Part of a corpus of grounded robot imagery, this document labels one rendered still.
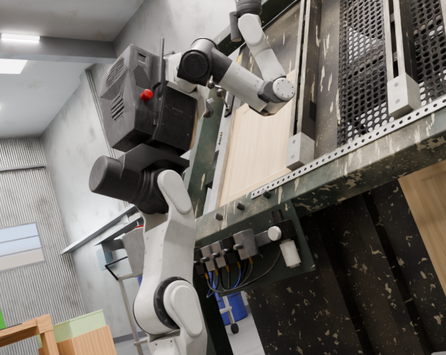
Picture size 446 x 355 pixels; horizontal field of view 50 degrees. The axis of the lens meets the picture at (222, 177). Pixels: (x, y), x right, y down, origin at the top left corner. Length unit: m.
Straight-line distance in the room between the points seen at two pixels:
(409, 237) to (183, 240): 0.74
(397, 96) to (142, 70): 0.77
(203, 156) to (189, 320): 1.19
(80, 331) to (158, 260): 3.18
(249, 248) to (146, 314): 0.44
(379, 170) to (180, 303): 0.67
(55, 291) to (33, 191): 2.50
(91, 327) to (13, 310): 7.49
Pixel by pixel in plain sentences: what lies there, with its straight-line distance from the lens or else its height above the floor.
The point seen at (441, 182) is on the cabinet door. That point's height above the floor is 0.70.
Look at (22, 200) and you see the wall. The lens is 12.64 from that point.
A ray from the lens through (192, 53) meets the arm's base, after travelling 1.48.
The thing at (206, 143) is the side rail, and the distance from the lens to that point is 2.43.
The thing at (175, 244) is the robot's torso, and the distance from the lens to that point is 1.43.
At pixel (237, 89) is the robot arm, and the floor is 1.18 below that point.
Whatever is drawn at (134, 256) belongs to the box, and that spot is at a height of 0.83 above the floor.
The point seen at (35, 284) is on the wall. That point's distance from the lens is 12.23.
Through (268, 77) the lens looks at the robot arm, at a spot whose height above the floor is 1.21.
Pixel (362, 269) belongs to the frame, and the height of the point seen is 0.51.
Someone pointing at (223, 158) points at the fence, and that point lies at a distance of 2.12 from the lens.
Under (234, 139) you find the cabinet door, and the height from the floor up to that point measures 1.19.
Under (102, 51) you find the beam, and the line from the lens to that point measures 9.60.
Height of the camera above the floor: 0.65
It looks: 11 degrees up
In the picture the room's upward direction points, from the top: 19 degrees counter-clockwise
